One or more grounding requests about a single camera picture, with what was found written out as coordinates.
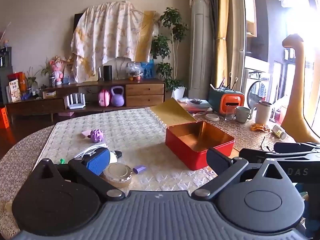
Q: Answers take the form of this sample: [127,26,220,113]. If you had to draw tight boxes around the round jar silver lid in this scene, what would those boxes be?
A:
[100,163,132,189]

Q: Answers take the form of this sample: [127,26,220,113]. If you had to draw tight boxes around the purple eraser block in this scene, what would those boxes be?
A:
[132,165,146,174]

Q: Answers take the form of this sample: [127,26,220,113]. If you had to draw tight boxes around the white sunglasses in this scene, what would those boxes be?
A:
[75,143,108,158]

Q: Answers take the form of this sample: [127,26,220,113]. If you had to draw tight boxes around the yellow giraffe plush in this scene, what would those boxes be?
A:
[281,34,319,142]

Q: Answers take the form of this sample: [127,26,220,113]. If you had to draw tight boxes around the purple spiky ball toy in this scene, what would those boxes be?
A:
[89,129,104,143]

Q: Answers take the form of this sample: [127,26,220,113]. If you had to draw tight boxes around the pink sticky note pad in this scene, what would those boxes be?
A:
[81,130,91,138]

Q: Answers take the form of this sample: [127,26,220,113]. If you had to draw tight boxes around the small bottle black cap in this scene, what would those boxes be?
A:
[109,151,123,164]

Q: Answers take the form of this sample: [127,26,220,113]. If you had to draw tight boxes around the small white pill bottle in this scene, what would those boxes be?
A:
[272,125,287,140]

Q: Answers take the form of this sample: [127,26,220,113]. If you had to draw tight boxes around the red metal tin box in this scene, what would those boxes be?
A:
[165,121,235,171]

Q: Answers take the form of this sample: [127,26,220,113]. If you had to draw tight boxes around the white round lid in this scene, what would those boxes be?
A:
[205,113,220,121]

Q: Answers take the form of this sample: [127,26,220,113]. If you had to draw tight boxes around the clear drinking glass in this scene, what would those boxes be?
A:
[225,105,236,121]

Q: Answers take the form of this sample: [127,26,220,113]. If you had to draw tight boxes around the cream quilted table mat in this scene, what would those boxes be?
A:
[38,108,216,193]

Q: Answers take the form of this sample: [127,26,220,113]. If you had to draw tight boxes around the pale green mug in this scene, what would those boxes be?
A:
[235,106,252,123]

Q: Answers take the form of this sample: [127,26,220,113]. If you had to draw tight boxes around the white tall cup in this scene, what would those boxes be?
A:
[251,100,272,125]

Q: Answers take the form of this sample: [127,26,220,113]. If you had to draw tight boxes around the white wifi router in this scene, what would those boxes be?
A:
[65,93,86,110]

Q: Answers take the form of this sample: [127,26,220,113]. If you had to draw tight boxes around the stack of colourful books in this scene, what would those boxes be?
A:
[177,98,213,113]

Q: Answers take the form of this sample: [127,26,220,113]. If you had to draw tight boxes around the orange green tissue box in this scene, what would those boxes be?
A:
[208,85,245,115]

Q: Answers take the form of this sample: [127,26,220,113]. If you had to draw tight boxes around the pink toy suitcase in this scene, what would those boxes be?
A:
[98,89,110,107]

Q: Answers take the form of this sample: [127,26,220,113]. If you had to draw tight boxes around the purple kettlebell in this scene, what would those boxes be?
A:
[111,86,125,107]

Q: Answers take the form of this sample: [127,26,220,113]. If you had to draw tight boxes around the gold tin lid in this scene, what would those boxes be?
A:
[150,98,196,126]

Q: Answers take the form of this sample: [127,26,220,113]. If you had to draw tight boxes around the white tower air conditioner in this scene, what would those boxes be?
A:
[188,0,213,99]

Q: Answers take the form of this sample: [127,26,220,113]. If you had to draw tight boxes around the wooden tv cabinet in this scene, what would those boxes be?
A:
[5,79,165,119]

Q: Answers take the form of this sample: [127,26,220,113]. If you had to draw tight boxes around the black cylinder speaker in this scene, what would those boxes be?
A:
[103,65,113,81]

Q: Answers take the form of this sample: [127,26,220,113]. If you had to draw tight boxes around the pink doll figure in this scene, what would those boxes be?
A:
[49,56,65,86]

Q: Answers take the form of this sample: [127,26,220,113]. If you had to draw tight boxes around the bag of fruit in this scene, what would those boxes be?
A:
[126,62,143,82]

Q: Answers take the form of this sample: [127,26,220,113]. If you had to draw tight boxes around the blue paper bag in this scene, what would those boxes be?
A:
[141,60,156,79]

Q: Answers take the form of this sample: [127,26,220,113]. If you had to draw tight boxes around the potted green tree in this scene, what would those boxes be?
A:
[150,7,189,100]

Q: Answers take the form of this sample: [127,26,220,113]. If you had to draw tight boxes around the floral cloth cover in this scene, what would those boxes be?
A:
[71,1,159,83]

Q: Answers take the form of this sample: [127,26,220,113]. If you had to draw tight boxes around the yellow curtain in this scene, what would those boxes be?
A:
[210,0,246,90]

